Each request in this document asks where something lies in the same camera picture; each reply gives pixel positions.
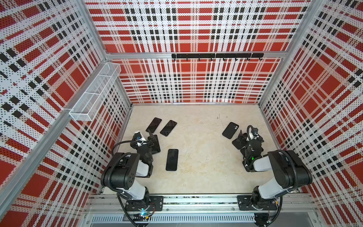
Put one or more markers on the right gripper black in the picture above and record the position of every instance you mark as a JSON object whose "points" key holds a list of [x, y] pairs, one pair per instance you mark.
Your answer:
{"points": [[246, 141]]}

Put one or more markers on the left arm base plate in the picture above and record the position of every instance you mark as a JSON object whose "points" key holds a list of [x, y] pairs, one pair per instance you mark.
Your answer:
{"points": [[150, 203]]}

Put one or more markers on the black smartphone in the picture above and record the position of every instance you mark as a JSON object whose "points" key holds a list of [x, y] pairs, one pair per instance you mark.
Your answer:
{"points": [[153, 125], [168, 128], [172, 160], [156, 146]]}

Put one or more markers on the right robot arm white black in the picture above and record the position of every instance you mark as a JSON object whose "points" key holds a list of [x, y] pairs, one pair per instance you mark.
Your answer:
{"points": [[290, 173]]}

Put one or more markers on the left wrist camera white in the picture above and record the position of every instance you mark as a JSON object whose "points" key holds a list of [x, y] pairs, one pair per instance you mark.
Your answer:
{"points": [[138, 136]]}

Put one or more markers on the black phone case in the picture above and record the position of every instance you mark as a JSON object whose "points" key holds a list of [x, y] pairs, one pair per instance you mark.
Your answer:
{"points": [[230, 130], [239, 142]]}

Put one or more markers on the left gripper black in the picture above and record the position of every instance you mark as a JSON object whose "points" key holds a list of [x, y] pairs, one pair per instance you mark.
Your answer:
{"points": [[151, 140]]}

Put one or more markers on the aluminium front rail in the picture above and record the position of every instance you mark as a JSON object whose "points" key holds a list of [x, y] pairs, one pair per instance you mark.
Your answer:
{"points": [[297, 210]]}

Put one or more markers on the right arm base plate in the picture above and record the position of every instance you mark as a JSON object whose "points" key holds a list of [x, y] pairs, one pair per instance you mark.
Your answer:
{"points": [[249, 203]]}

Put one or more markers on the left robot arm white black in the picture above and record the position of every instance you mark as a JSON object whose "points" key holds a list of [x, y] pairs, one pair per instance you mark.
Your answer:
{"points": [[123, 169]]}

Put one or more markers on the white wire mesh shelf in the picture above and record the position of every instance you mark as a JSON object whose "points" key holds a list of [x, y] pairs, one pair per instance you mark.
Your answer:
{"points": [[95, 93]]}

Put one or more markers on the black hook rail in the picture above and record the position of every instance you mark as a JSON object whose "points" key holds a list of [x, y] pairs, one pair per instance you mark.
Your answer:
{"points": [[218, 55]]}

